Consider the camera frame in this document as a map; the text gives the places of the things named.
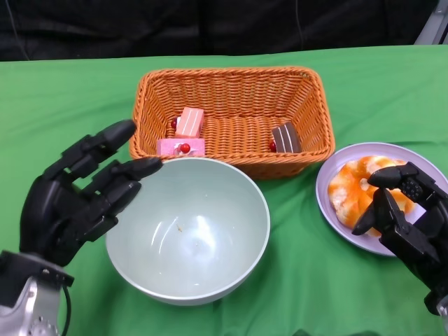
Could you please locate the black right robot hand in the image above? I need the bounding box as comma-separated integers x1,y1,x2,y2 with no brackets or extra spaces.
351,161,448,316

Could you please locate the pale grey bowl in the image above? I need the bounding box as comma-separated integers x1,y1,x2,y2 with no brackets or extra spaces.
105,157,272,307

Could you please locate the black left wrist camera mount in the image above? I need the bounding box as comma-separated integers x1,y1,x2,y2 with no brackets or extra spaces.
0,250,76,309

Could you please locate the magenta striped cake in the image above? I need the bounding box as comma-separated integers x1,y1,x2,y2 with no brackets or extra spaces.
156,138,206,158

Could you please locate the thin hanging cable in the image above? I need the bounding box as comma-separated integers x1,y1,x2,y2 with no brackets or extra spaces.
293,0,304,47

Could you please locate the oblong twisted bread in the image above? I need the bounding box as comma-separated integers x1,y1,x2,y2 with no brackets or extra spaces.
392,192,418,215

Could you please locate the black backdrop cloth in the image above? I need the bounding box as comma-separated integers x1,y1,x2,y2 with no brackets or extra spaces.
0,0,448,62

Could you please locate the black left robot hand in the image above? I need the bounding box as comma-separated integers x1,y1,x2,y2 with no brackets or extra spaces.
19,119,164,269

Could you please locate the grey metal frame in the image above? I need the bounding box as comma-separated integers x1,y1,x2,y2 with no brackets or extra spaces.
413,0,448,46

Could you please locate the ring-shaped donut bread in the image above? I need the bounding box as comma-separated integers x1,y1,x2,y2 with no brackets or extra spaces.
328,156,418,230

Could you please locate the chocolate cake slice with cherry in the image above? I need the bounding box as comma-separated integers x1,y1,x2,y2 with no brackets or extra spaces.
269,121,303,154

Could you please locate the pink cake with blueberry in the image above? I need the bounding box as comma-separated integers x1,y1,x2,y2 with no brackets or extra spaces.
170,106,205,139

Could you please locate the white lavender plate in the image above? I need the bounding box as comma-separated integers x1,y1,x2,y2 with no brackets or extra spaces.
314,141,448,258

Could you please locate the orange wicker basket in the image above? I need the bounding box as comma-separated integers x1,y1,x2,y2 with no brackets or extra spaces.
129,66,336,181

